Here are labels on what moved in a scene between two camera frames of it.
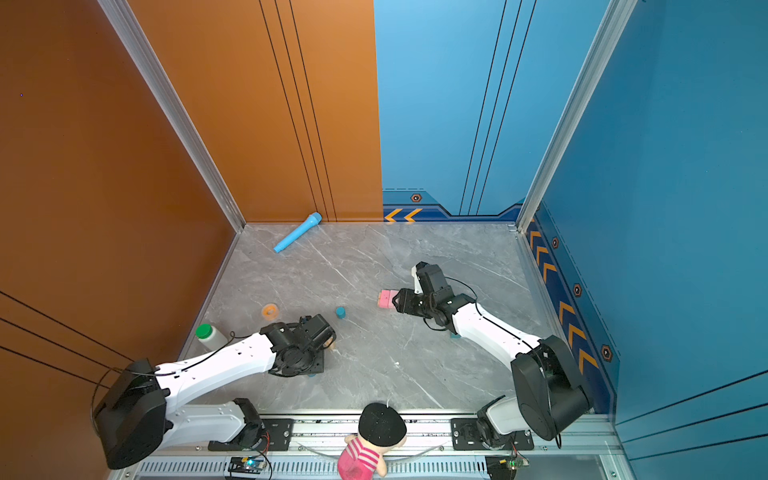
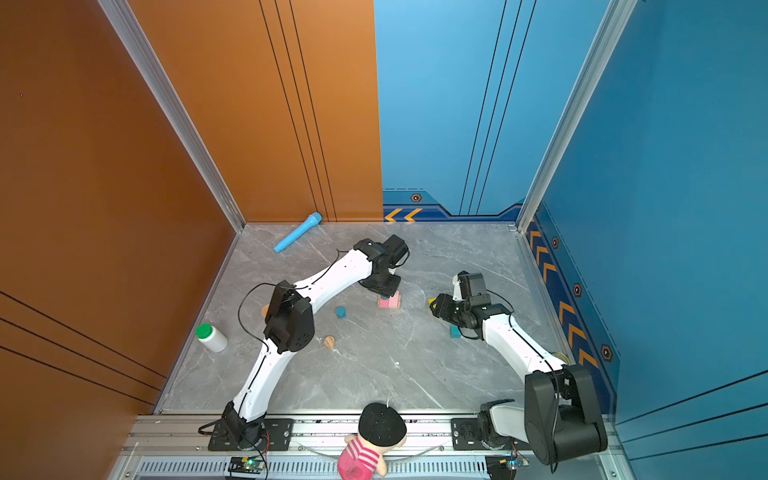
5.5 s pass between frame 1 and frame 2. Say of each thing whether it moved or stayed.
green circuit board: stayed
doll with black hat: stayed
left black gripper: moved
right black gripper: moved
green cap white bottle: stayed
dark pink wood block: stayed
